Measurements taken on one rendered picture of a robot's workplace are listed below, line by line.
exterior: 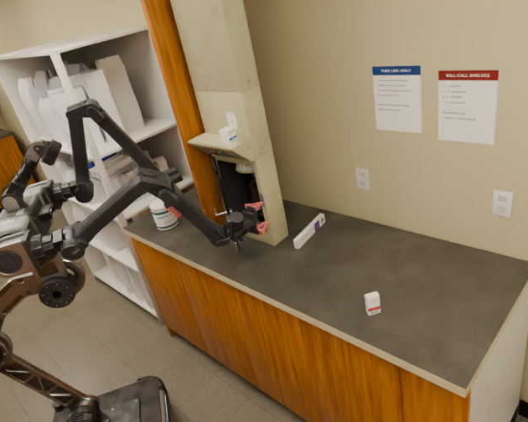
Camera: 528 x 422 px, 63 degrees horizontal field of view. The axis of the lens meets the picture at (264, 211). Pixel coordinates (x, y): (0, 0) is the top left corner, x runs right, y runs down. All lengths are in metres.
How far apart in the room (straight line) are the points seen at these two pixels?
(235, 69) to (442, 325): 1.24
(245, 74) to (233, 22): 0.21
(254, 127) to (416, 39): 0.72
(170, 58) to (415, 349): 1.55
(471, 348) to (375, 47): 1.18
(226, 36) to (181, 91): 0.42
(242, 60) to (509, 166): 1.10
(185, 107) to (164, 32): 0.34
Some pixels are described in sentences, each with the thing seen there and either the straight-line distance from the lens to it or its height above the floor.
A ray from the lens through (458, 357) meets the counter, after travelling 1.58.
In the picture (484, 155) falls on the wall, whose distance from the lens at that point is 1.87.
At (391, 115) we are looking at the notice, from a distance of 1.96.
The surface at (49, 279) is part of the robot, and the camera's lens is 2.00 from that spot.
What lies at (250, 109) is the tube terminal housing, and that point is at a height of 1.63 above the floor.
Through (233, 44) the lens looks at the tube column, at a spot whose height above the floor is 1.90.
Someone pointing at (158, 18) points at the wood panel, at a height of 2.04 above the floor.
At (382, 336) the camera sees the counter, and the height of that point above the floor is 0.94.
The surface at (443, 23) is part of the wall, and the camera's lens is 1.78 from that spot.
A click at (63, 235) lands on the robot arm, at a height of 1.47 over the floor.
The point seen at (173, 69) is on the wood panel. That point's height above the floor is 1.82.
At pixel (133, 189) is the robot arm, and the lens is 1.46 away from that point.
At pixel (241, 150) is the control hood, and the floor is 1.48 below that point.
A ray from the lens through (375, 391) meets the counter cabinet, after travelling 1.84.
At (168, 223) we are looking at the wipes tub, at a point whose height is 0.98.
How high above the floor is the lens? 2.11
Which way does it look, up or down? 28 degrees down
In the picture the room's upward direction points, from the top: 12 degrees counter-clockwise
